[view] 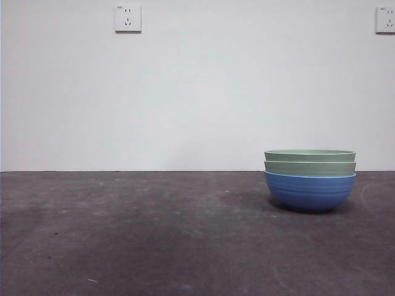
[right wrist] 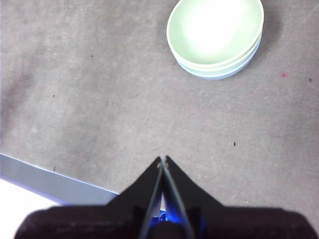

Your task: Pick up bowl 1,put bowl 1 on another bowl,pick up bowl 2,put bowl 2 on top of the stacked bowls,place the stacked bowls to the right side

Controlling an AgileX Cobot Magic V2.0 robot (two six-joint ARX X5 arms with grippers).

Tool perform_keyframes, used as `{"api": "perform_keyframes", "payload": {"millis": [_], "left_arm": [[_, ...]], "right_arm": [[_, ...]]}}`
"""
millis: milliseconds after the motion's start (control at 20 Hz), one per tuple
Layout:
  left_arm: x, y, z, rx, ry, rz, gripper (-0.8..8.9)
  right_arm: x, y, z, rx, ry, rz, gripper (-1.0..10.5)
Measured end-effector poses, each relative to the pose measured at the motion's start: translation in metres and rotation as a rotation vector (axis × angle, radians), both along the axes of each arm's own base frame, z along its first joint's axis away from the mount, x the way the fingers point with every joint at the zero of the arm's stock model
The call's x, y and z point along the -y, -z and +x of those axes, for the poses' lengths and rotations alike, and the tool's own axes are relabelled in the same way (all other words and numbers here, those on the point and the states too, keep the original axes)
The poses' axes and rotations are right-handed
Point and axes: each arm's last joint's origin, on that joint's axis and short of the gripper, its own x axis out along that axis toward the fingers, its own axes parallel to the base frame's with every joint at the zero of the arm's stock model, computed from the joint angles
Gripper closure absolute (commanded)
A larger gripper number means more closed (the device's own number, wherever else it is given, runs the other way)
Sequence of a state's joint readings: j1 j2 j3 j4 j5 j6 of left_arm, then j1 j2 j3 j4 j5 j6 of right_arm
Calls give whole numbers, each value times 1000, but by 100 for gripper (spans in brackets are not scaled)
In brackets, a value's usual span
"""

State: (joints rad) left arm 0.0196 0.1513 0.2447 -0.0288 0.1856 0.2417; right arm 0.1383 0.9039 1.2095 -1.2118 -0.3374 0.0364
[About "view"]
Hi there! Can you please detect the green ribbed bowl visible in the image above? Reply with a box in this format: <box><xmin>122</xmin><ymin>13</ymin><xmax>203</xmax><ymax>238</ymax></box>
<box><xmin>264</xmin><ymin>160</ymin><xmax>357</xmax><ymax>178</ymax></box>
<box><xmin>264</xmin><ymin>149</ymin><xmax>357</xmax><ymax>163</ymax></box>

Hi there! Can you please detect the blue ribbed bowl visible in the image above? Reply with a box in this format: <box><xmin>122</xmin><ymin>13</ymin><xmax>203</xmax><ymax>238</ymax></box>
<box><xmin>264</xmin><ymin>171</ymin><xmax>357</xmax><ymax>213</ymax></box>

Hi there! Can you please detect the white wall socket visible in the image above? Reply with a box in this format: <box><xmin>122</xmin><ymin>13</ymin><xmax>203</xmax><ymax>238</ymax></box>
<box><xmin>375</xmin><ymin>6</ymin><xmax>395</xmax><ymax>35</ymax></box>
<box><xmin>115</xmin><ymin>4</ymin><xmax>143</xmax><ymax>33</ymax></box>

